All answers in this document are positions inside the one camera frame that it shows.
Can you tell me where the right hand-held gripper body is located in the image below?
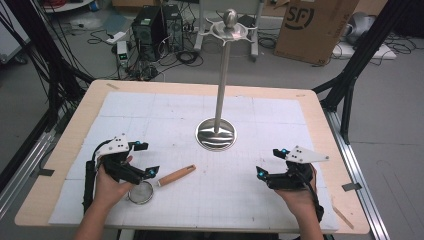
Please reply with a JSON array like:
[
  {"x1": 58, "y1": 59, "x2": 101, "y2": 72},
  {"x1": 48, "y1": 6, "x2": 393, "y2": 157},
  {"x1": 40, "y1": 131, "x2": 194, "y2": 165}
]
[{"x1": 265, "y1": 145, "x2": 331, "y2": 191}]

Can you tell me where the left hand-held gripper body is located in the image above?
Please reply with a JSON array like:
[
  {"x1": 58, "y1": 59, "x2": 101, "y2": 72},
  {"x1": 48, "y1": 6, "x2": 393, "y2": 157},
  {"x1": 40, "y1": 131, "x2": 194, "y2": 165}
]
[{"x1": 94, "y1": 133, "x2": 148, "y2": 185}]

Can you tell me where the mesh strainer with wooden handle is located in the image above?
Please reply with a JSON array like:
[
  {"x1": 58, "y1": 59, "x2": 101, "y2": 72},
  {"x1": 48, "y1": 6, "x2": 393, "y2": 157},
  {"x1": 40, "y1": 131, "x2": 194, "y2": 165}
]
[{"x1": 127, "y1": 164, "x2": 197, "y2": 205}]

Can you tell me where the person's right hand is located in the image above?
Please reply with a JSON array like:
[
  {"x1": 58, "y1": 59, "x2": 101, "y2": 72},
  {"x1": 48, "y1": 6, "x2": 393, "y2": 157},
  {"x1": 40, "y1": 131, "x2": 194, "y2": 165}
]
[{"x1": 274, "y1": 163, "x2": 318, "y2": 216}]

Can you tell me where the person's left hand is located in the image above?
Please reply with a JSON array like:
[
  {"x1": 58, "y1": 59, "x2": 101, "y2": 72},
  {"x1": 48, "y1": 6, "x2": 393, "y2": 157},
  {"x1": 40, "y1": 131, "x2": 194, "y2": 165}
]
[{"x1": 92, "y1": 155, "x2": 136, "y2": 210}]

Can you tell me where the white grid mat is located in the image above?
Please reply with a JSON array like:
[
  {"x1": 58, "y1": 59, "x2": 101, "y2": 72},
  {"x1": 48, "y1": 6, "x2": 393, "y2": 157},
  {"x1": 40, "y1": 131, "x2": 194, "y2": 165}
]
[{"x1": 48, "y1": 91, "x2": 340, "y2": 234}]

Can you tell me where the stainless steel hook stand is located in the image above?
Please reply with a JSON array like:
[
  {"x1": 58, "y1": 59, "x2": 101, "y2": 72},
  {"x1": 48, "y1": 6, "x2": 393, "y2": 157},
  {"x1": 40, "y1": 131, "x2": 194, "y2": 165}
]
[{"x1": 194, "y1": 8, "x2": 258, "y2": 152}]

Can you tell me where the white device with green display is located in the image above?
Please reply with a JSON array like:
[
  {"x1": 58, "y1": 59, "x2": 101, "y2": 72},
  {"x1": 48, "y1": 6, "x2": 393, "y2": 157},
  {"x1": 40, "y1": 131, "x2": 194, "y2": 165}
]
[{"x1": 115, "y1": 40, "x2": 131, "y2": 68}]

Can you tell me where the white power strip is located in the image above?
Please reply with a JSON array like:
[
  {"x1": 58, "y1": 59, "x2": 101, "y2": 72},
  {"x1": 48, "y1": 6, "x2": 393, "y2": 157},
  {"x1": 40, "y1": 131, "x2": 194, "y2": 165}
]
[{"x1": 105, "y1": 30, "x2": 128, "y2": 46}]

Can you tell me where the large black computer tower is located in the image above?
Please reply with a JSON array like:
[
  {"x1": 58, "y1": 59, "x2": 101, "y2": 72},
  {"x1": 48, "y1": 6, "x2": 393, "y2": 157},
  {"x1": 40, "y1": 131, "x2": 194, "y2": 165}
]
[{"x1": 131, "y1": 5, "x2": 168, "y2": 63}]

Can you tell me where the slim black computer tower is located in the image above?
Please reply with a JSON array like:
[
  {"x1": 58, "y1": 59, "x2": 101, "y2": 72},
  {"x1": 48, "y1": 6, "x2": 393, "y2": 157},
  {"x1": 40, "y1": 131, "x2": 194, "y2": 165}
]
[{"x1": 161, "y1": 3, "x2": 185, "y2": 53}]

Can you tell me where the brown cardboard box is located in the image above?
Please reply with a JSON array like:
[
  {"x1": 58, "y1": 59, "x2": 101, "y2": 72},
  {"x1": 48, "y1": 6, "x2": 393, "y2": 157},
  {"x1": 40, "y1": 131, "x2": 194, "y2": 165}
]
[{"x1": 273, "y1": 0, "x2": 362, "y2": 66}]

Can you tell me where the white foam board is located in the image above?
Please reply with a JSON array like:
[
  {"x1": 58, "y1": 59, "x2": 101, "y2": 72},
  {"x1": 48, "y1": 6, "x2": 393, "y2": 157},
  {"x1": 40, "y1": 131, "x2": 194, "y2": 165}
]
[{"x1": 331, "y1": 40, "x2": 398, "y2": 61}]

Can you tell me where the grey rounded device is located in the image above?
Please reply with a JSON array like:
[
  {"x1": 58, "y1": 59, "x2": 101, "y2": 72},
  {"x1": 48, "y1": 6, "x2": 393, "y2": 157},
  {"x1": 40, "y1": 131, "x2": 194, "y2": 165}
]
[{"x1": 344, "y1": 12, "x2": 378, "y2": 47}]

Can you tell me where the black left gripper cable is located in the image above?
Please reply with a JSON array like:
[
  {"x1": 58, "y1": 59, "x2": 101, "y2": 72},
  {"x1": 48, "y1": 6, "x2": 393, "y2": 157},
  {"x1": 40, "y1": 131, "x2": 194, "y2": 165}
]
[{"x1": 82, "y1": 139, "x2": 114, "y2": 215}]

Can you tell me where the aluminium rail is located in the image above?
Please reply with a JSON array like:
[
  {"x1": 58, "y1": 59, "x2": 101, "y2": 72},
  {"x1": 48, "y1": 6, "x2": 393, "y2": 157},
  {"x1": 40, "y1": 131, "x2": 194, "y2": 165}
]
[
  {"x1": 0, "y1": 108, "x2": 69, "y2": 219},
  {"x1": 323, "y1": 109, "x2": 392, "y2": 240}
]

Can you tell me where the black frame strut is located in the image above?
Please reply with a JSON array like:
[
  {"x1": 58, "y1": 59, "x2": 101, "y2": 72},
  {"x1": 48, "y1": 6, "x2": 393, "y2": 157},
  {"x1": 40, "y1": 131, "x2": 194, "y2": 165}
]
[
  {"x1": 4, "y1": 0, "x2": 96, "y2": 134},
  {"x1": 312, "y1": 0, "x2": 416, "y2": 145}
]

